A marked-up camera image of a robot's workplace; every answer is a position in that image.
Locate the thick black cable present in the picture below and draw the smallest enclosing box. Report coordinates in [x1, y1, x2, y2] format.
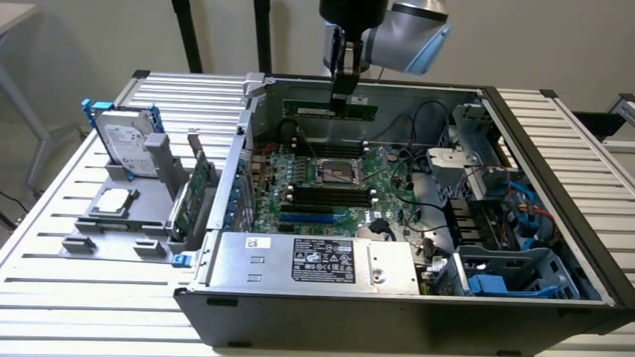
[368, 218, 397, 243]

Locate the black open PC case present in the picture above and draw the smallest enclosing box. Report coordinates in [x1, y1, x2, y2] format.
[172, 71, 635, 349]

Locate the blue data wire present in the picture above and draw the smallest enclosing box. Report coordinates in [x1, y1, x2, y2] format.
[497, 177, 538, 257]

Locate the green RAM stick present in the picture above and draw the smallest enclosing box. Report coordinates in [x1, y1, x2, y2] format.
[281, 97, 380, 122]

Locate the silver metal drive cage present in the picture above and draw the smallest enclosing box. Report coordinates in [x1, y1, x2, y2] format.
[424, 103, 522, 202]

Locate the grey case latch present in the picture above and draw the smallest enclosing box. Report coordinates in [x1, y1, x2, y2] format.
[242, 72, 268, 100]

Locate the green graphics card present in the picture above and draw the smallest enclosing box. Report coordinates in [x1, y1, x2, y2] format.
[166, 127, 214, 239]

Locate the silver power supply unit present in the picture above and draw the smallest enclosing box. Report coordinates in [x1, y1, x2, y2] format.
[202, 231, 424, 298]

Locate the green Dell motherboard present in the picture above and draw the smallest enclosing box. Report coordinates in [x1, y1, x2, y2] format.
[245, 143, 433, 241]

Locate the silver CPU chip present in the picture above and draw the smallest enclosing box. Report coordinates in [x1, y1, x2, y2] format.
[93, 188, 138, 213]

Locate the red data wire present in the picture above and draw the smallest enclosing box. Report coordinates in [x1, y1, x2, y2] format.
[522, 206, 556, 241]

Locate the grey disk bay cage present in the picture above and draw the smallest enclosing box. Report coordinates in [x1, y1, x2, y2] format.
[450, 243, 583, 299]

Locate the grey parts rack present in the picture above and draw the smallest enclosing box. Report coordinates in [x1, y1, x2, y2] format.
[57, 133, 220, 262]

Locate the thin black wire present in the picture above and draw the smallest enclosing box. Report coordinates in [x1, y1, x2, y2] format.
[369, 100, 450, 147]

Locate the black stand pole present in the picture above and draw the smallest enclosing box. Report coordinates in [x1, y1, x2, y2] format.
[252, 0, 274, 74]
[169, 0, 204, 74]

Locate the hard disk in blue carrier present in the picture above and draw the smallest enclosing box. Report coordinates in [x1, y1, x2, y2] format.
[78, 97, 165, 178]

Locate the blue disk bay lever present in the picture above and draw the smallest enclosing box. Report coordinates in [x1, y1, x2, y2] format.
[466, 274, 542, 298]

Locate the black bracket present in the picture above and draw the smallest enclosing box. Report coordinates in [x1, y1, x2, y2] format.
[568, 110, 621, 143]

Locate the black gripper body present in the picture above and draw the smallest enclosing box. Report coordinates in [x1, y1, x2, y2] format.
[317, 0, 388, 41]

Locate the black floor cable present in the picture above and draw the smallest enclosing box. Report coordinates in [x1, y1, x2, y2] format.
[0, 190, 29, 232]

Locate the blue expansion slot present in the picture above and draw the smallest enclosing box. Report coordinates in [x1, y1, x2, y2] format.
[277, 212, 334, 226]

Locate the metal CPU socket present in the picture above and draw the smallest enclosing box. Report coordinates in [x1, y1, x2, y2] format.
[308, 157, 369, 187]

